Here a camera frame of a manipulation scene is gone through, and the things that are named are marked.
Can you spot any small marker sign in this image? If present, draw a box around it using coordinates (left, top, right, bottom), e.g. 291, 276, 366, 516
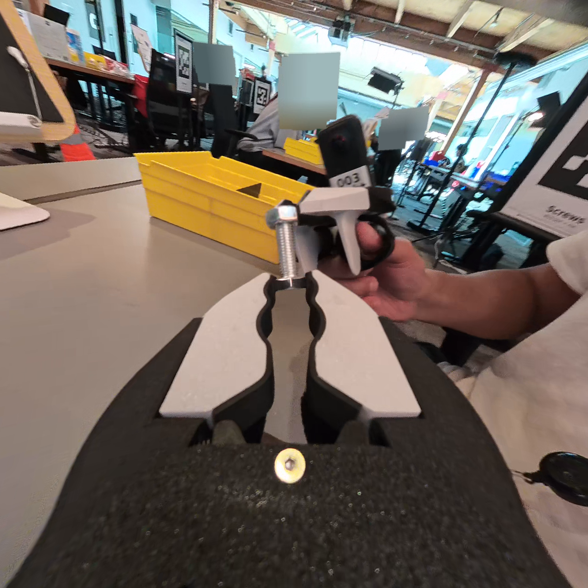
252, 77, 272, 113

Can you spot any yellow plastic bin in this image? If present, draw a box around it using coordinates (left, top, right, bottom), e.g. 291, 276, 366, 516
134, 151, 318, 265
284, 137, 324, 166

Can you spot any black office chair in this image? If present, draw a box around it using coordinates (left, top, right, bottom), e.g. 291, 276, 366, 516
209, 85, 260, 159

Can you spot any orange traffic cone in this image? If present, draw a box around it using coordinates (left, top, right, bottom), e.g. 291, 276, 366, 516
60, 126, 97, 162

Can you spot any framed marker poster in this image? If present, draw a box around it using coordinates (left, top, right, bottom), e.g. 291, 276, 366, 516
498, 78, 588, 239

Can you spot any wood-framed black screen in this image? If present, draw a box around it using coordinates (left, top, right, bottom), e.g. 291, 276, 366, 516
0, 0, 76, 143

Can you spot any person's right hand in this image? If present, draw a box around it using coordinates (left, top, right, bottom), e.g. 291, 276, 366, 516
317, 220, 432, 322

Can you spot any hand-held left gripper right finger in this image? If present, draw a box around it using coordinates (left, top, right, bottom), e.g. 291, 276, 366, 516
301, 270, 422, 444

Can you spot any marker poster on stand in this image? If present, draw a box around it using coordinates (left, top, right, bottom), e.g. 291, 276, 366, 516
174, 30, 194, 95

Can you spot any person's white shirt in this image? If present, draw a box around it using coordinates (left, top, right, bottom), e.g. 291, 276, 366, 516
439, 230, 588, 588

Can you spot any grey desk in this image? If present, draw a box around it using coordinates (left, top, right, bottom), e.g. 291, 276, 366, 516
0, 186, 313, 575
0, 156, 143, 203

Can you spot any red cloth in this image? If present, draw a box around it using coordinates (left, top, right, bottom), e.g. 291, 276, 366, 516
133, 76, 152, 118

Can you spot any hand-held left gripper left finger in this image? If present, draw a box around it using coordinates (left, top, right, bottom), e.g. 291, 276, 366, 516
159, 272, 276, 444

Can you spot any wood-edged table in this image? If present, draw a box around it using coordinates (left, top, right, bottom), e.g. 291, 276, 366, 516
262, 148, 329, 175

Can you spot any silver hex bolt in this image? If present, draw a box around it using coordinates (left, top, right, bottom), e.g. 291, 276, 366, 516
266, 205, 306, 282

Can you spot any white cardboard box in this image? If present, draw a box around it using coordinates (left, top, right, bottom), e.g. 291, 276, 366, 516
28, 11, 72, 62

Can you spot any black badge reel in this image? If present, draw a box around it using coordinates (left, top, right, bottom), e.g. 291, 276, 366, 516
512, 451, 588, 507

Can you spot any black studio light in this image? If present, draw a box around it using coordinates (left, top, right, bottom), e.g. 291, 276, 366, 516
367, 66, 405, 95

